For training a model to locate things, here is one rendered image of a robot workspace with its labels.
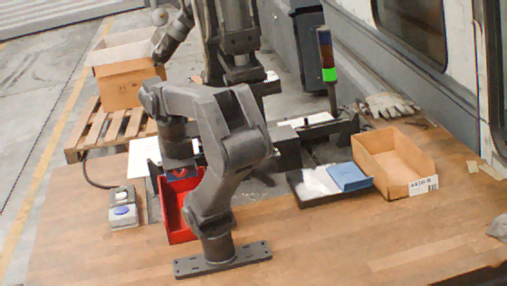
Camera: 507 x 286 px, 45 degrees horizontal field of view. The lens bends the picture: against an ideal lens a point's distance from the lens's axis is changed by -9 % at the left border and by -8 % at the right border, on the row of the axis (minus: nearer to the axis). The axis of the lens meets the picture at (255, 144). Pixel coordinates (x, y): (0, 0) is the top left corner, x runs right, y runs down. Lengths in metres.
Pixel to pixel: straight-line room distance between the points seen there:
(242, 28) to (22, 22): 9.70
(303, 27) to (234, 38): 3.20
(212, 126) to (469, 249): 0.56
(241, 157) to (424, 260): 0.43
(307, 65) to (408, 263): 3.64
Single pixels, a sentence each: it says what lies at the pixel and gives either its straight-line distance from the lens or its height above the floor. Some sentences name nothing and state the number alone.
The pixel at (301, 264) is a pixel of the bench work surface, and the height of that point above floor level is 0.90.
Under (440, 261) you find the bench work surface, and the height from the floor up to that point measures 0.90.
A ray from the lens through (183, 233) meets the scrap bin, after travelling 1.41.
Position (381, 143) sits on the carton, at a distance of 1.66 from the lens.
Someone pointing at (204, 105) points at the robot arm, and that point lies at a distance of 1.01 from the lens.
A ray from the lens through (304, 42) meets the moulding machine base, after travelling 4.73.
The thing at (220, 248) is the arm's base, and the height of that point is 0.95.
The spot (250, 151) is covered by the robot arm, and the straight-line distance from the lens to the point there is 1.02.
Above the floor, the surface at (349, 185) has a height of 0.94.
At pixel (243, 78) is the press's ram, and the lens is 1.54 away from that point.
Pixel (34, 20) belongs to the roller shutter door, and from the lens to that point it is 11.07.
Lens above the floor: 1.59
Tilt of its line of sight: 22 degrees down
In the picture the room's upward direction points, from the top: 10 degrees counter-clockwise
